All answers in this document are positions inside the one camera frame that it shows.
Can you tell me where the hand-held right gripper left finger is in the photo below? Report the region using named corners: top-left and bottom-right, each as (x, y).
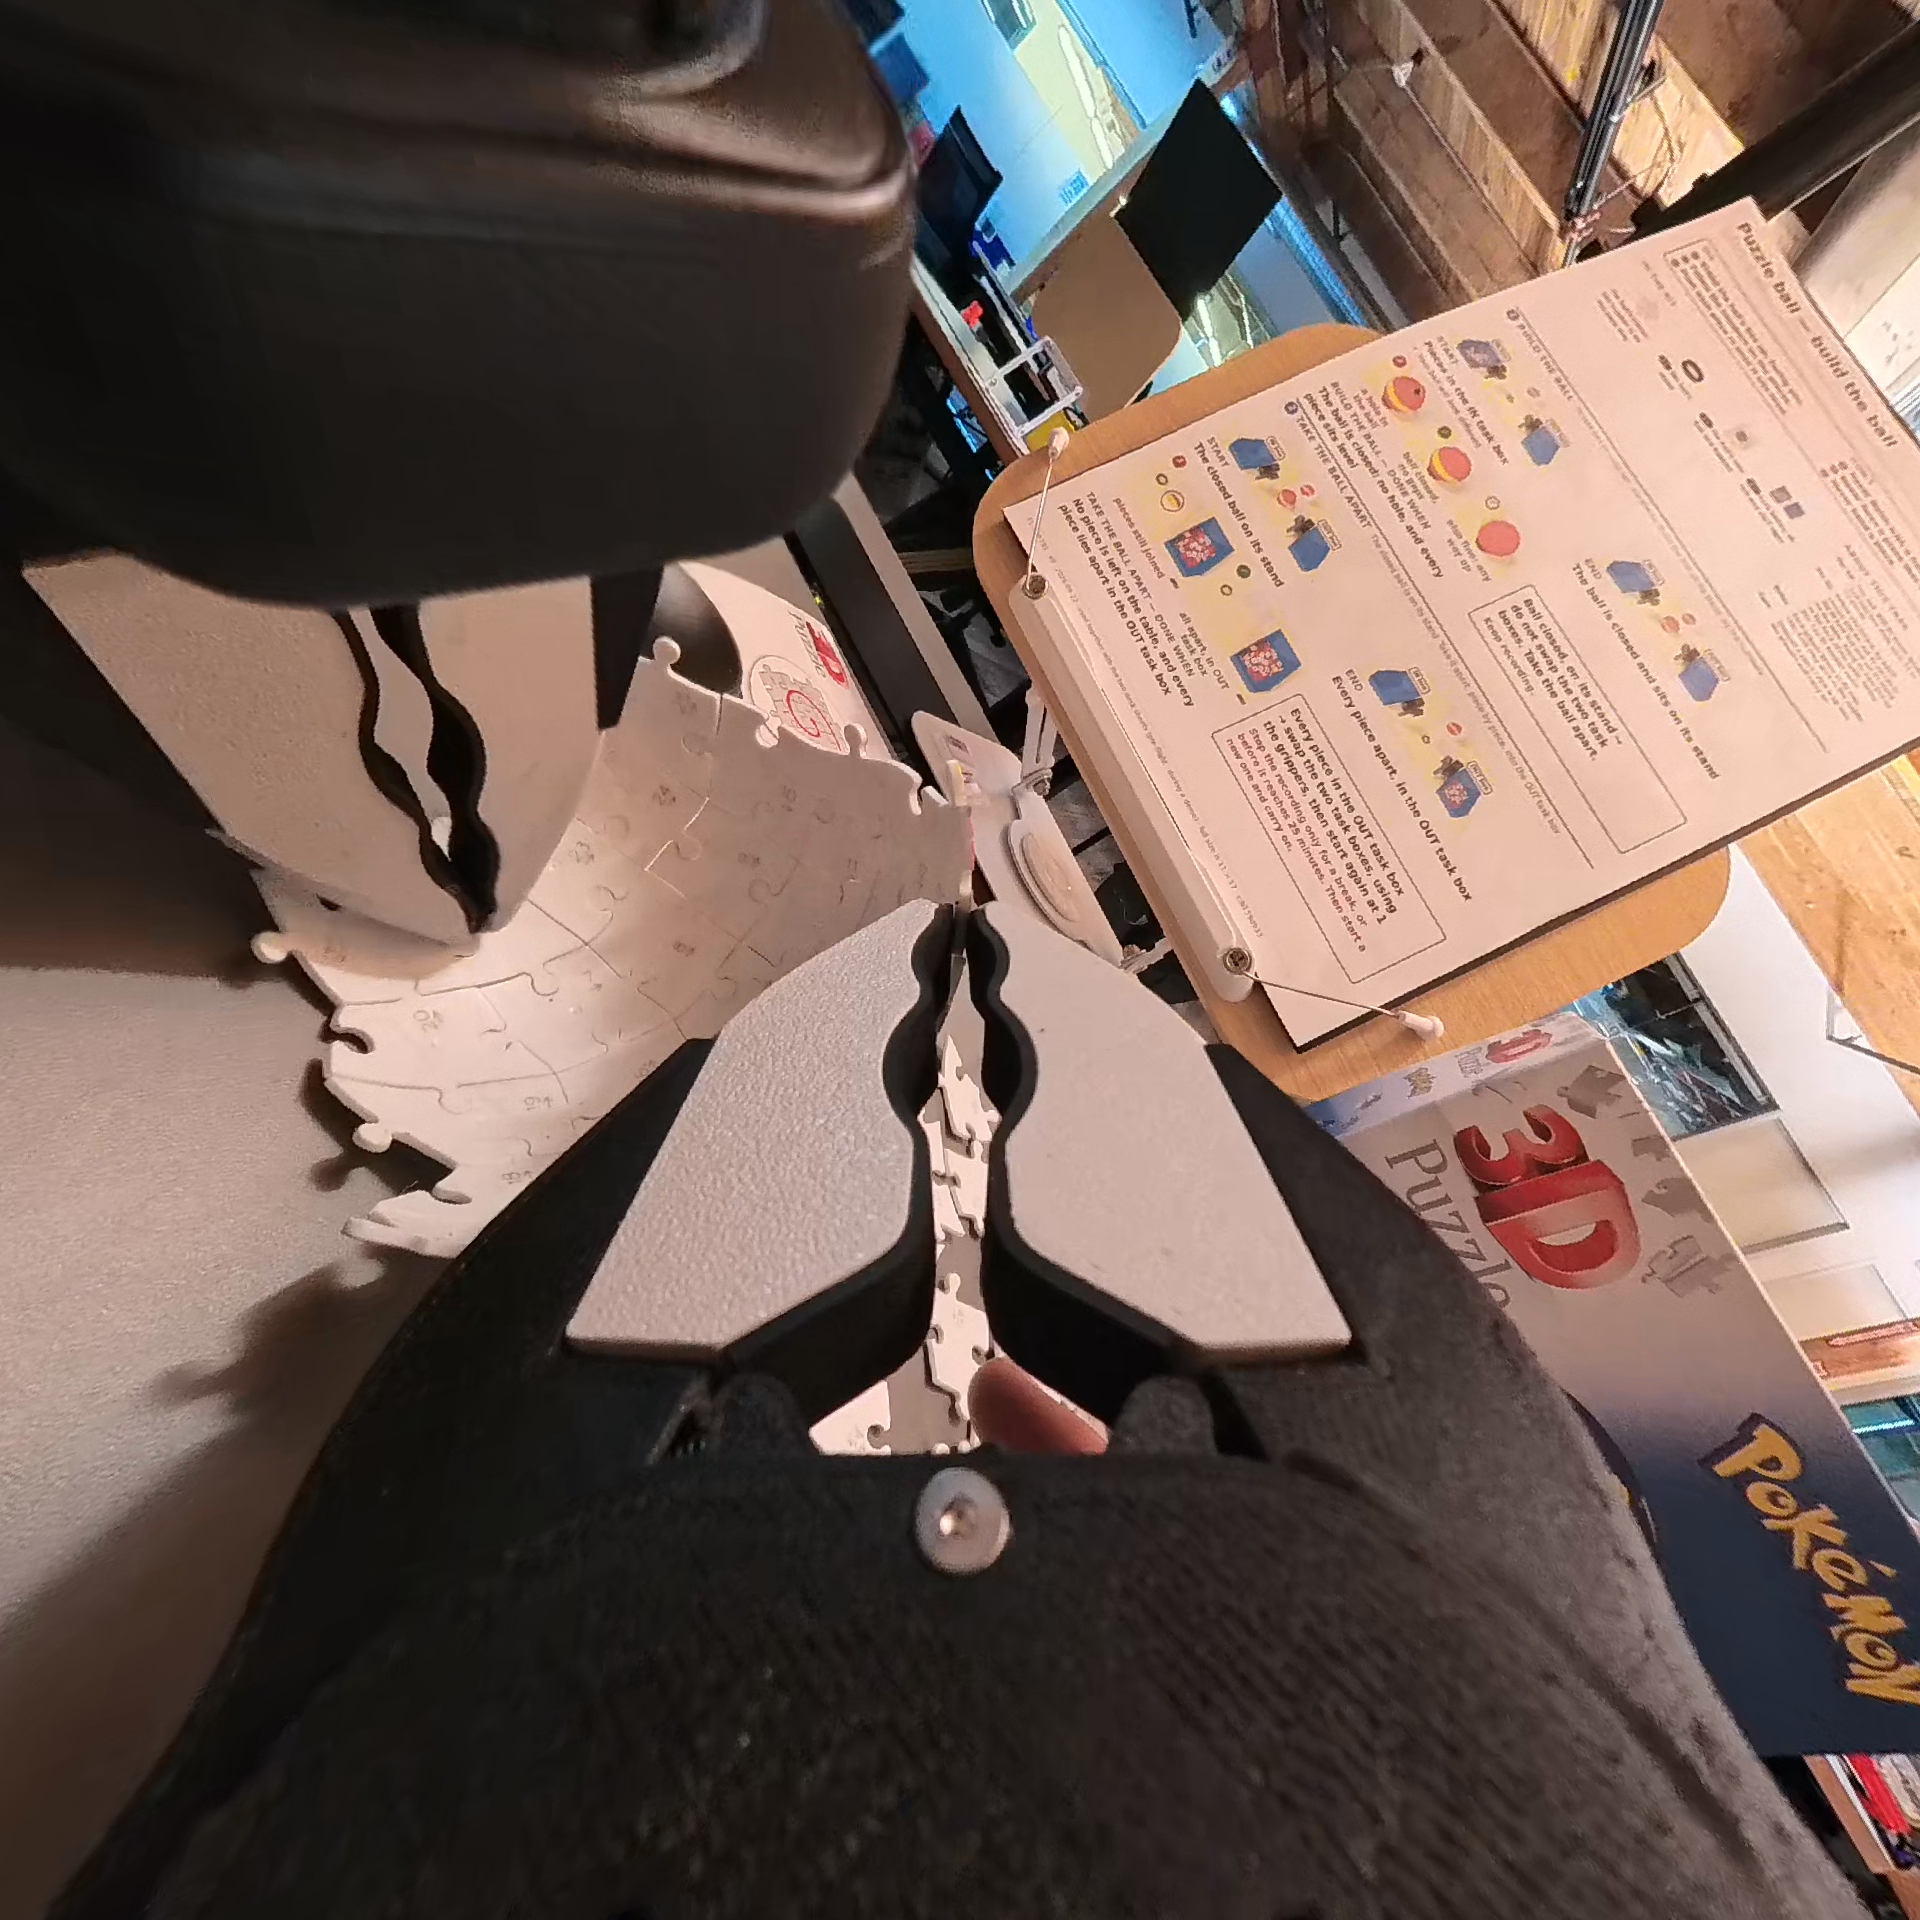
top-left (568, 903), bottom-right (963, 1422)

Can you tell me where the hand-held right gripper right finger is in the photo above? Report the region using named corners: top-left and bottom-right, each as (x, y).
top-left (969, 903), bottom-right (1353, 1423)

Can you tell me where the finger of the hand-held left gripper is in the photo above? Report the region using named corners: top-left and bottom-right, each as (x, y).
top-left (28, 556), bottom-right (501, 951)
top-left (372, 577), bottom-right (635, 921)

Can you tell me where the white puzzle ball shell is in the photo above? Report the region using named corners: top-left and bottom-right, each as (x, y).
top-left (251, 637), bottom-right (1114, 1455)

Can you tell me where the black round ball stand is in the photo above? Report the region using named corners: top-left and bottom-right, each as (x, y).
top-left (652, 563), bottom-right (753, 699)

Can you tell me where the puzzle box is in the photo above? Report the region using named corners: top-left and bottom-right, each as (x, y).
top-left (1305, 1012), bottom-right (1920, 1757)

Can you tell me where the white printed paper sheet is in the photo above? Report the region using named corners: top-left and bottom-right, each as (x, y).
top-left (732, 583), bottom-right (876, 754)

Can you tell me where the white clipboard stand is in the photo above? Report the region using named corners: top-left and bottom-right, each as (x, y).
top-left (913, 710), bottom-right (1172, 969)

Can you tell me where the white clip bar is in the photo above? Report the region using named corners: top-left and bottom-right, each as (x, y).
top-left (1009, 577), bottom-right (1263, 1003)

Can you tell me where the wooden clipboard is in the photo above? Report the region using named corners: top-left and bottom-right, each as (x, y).
top-left (972, 322), bottom-right (1731, 1059)

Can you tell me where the clear acrylic box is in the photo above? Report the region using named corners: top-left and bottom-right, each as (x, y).
top-left (984, 337), bottom-right (1085, 452)

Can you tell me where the printed instruction sheet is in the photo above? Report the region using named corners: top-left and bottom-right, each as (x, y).
top-left (1001, 195), bottom-right (1920, 1052)

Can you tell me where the black monitor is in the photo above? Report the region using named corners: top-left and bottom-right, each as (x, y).
top-left (1112, 82), bottom-right (1284, 317)

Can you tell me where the black pole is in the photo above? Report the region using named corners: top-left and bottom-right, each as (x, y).
top-left (1740, 90), bottom-right (1920, 219)

